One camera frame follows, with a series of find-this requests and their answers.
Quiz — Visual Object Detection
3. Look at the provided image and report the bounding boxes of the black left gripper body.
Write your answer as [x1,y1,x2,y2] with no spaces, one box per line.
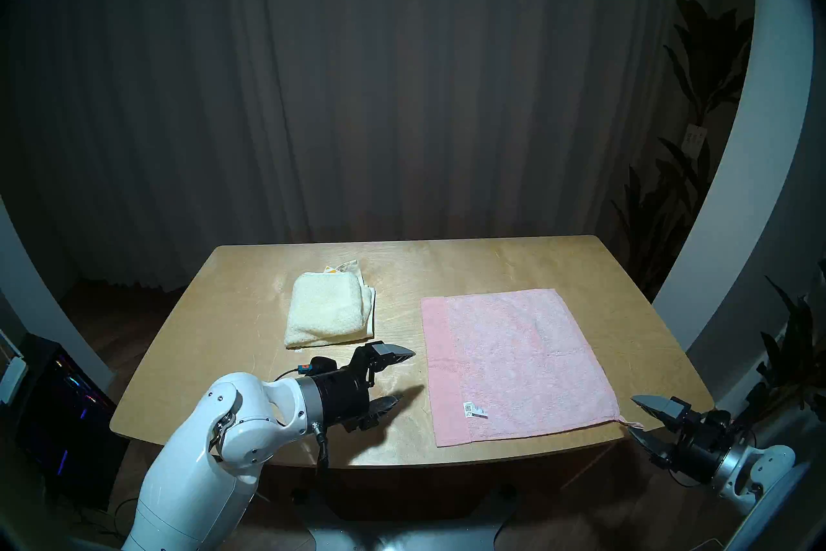
[315,344,376,433]

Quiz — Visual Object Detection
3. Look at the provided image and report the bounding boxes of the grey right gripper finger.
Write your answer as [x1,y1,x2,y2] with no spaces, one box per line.
[628,427,672,470]
[631,395,691,428]

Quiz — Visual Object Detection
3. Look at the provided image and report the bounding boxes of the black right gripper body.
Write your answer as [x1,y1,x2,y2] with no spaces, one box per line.
[663,410,734,485]

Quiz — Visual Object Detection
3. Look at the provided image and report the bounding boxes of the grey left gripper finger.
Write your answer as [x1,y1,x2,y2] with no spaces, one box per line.
[371,342,417,371]
[361,393,404,428]

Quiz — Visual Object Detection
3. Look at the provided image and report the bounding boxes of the cream textured towel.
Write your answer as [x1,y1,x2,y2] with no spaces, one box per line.
[284,259,376,350]

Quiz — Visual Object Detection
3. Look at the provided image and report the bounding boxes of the pink terry towel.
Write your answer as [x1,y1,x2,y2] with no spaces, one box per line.
[421,288,645,448]

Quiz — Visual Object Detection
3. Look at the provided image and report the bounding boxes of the dark plant in white pot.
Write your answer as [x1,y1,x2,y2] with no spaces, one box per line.
[742,259,826,428]

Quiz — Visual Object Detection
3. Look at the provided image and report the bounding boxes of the black computer tower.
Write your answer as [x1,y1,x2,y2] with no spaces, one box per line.
[13,333,130,512]

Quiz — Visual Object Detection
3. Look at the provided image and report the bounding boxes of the grey pleated curtain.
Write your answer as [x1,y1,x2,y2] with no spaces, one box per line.
[6,0,756,292]

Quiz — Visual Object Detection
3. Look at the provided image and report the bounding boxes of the tall dark leafy plant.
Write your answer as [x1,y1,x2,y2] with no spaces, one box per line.
[610,0,756,302]

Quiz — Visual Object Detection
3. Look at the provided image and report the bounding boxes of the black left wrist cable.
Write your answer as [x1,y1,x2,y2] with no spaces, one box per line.
[310,424,330,470]

